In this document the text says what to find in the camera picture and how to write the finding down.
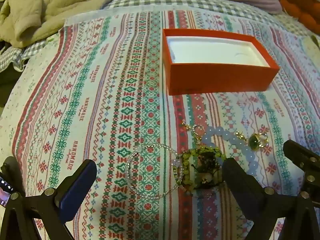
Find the beige quilted blanket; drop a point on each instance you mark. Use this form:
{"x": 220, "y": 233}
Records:
{"x": 50, "y": 7}

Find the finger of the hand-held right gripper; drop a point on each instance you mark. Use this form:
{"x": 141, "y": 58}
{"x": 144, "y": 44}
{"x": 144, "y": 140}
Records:
{"x": 306, "y": 160}

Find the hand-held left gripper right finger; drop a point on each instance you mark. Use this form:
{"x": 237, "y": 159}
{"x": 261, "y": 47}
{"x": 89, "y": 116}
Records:
{"x": 240, "y": 192}

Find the red cardboard box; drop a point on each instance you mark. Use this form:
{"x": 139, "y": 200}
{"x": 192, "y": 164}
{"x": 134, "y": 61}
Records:
{"x": 220, "y": 76}

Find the orange cushion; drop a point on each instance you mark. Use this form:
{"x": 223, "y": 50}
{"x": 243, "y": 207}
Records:
{"x": 300, "y": 5}

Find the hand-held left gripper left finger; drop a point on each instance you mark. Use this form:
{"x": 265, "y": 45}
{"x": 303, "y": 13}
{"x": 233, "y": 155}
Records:
{"x": 75, "y": 190}

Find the printed patterned blanket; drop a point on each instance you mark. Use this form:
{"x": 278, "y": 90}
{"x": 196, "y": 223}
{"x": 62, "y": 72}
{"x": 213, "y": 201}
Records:
{"x": 100, "y": 105}

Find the grey checked bedsheet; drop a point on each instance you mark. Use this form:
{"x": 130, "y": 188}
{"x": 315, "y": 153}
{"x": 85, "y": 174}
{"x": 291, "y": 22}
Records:
{"x": 140, "y": 1}

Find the smartphone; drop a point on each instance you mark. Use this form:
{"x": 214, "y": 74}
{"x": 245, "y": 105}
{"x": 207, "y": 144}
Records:
{"x": 4, "y": 192}

